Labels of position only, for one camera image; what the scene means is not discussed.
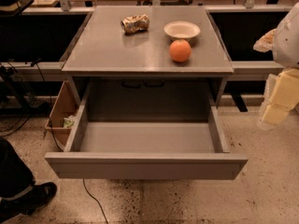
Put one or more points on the grey cabinet with top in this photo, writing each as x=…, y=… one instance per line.
x=134, y=77

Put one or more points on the black shoe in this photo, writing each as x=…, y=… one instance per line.
x=38, y=196

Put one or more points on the dark trouser leg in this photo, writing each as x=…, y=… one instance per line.
x=16, y=179

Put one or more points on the crumpled foil chip bag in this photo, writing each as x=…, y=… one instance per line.
x=135, y=24

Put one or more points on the cardboard box on floor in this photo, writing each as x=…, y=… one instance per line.
x=64, y=107

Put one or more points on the crumpled green white paper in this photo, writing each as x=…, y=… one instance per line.
x=69, y=121

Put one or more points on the open grey top drawer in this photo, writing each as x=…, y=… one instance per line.
x=168, y=132

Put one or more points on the white bowl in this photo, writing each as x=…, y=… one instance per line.
x=182, y=30

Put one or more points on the orange fruit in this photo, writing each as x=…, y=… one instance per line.
x=180, y=51

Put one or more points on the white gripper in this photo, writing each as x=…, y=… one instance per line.
x=287, y=44

